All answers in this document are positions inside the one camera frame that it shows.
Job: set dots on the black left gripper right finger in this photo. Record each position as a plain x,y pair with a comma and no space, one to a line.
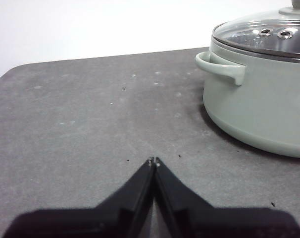
214,223

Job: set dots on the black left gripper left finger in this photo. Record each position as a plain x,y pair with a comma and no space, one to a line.
90,223

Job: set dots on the glass lid with green knob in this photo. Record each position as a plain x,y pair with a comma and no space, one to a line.
249,34

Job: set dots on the pale green electric steamer pot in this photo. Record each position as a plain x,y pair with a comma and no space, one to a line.
259,104

